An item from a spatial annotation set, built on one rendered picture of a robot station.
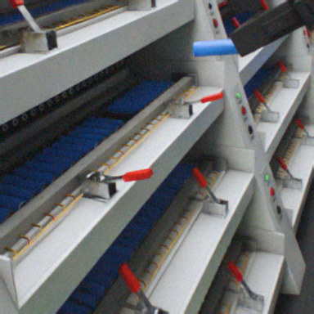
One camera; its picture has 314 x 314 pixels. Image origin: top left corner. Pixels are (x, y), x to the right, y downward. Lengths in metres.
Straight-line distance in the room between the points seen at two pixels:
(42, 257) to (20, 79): 0.18
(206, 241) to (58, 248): 0.34
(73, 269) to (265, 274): 0.57
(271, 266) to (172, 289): 0.37
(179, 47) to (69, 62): 0.42
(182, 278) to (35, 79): 0.38
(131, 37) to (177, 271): 0.35
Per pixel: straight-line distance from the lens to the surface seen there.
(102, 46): 0.58
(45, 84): 0.49
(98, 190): 0.54
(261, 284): 0.97
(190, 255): 0.74
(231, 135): 0.93
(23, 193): 0.55
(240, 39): 0.53
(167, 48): 0.92
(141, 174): 0.50
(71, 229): 0.50
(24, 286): 0.45
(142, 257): 0.70
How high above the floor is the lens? 0.66
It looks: 12 degrees down
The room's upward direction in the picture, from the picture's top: 21 degrees counter-clockwise
